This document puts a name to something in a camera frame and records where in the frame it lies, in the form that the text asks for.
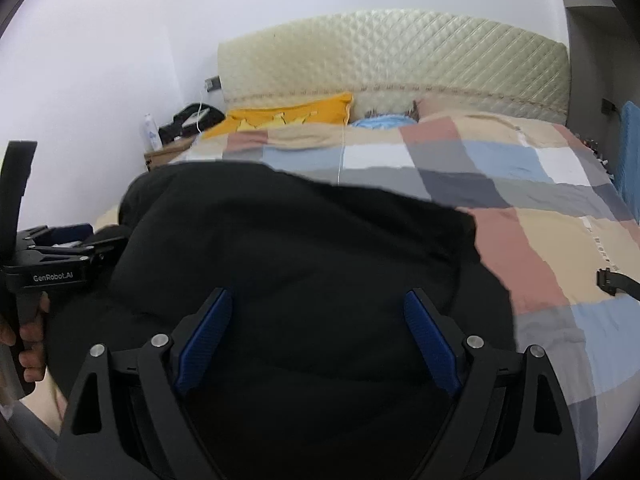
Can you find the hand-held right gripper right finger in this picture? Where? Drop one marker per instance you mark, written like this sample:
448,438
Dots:
432,340

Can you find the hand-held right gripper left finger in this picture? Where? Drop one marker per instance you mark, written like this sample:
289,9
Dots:
205,340

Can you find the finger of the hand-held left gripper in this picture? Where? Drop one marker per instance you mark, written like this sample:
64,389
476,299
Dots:
107,249
60,235

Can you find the black puffer jacket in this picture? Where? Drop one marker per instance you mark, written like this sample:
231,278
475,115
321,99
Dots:
310,260

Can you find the person's left hand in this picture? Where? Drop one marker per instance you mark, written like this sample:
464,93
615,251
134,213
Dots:
35,350

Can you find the wooden nightstand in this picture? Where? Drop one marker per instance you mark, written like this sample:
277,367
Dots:
165,157

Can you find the white plastic bottle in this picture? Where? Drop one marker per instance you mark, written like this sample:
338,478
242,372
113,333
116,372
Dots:
152,132

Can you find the black bag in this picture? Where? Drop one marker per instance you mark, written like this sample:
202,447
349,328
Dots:
172,127

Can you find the checked bed blanket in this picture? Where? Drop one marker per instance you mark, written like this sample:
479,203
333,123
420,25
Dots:
540,220

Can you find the light blue pillow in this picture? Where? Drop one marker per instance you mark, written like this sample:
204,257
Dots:
382,122

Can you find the pink pillow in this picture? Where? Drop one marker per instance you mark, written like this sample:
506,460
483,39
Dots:
440,109

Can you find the yellow pillow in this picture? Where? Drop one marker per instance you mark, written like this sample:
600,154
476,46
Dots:
300,110

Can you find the fringed patterned cloth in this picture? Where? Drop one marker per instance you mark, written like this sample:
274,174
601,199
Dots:
597,157

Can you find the blue towel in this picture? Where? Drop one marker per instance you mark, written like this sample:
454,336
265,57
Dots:
630,150

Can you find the cream quilted headboard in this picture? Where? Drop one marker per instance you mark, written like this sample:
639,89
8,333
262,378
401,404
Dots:
400,55

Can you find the grey wardrobe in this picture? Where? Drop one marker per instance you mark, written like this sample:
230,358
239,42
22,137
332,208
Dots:
592,60

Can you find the grey wall socket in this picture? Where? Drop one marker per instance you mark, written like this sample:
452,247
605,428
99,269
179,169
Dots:
213,83

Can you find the dark wall switch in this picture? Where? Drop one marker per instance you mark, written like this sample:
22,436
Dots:
608,106

